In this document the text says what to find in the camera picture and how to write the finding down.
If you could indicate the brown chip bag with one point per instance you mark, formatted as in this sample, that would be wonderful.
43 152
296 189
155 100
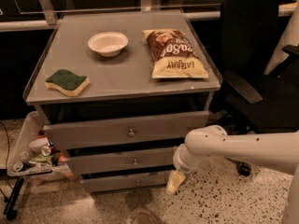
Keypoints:
173 55

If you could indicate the grey drawer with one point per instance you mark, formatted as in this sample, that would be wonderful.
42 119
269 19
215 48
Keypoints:
106 132
119 182
110 162

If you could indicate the clear plastic side bin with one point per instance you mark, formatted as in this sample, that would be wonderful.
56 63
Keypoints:
18 161

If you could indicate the green yellow sponge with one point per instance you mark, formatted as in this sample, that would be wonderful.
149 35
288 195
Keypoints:
67 83

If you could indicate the grey top drawer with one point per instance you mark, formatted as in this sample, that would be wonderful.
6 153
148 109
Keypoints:
106 132

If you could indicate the black stand leg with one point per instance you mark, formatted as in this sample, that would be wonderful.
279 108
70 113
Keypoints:
9 210

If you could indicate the white bowl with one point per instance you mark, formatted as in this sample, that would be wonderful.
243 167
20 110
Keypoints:
108 44

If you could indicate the white cup in bin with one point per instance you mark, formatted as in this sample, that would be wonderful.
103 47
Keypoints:
38 143

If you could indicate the metal railing bar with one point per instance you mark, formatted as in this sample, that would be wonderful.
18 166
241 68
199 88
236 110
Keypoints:
284 10

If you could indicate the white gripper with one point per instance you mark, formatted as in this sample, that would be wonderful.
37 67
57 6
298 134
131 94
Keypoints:
178 161

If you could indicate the black office chair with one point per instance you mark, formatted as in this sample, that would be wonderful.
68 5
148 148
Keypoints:
264 104

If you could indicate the grey bottom drawer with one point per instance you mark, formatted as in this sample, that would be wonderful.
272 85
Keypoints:
119 182

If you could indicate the grey drawer cabinet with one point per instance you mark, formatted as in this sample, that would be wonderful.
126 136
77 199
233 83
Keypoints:
120 86

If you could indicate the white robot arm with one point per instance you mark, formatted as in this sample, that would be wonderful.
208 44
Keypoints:
249 146

